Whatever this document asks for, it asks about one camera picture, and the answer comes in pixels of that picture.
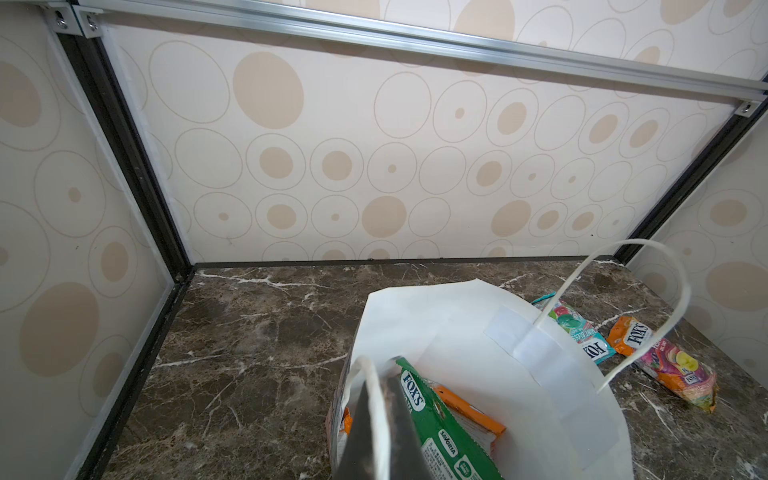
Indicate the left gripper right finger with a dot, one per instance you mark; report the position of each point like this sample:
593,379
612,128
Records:
406,458

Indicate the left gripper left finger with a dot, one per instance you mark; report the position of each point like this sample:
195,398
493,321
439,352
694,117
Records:
357,461

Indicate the green snack bag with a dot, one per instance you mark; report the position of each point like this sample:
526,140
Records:
446,447

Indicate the orange snack bag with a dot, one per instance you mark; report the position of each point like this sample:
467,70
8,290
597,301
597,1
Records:
347,421
482,428

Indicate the floral white paper bag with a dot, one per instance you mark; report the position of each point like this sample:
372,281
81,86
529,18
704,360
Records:
504,356

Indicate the teal Fox's candy bag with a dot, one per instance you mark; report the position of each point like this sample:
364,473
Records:
582,331

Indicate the pink Fox's candy bag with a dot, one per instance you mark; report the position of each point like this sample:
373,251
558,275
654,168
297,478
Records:
688,378

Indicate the black frame post right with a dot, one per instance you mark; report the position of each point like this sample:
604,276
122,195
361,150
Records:
725,139

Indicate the black frame post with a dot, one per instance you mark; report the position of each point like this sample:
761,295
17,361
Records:
725,139
98,79

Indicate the black frame post left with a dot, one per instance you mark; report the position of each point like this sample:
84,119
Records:
98,79

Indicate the horizontal aluminium rail back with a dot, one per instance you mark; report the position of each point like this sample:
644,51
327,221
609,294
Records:
295,21

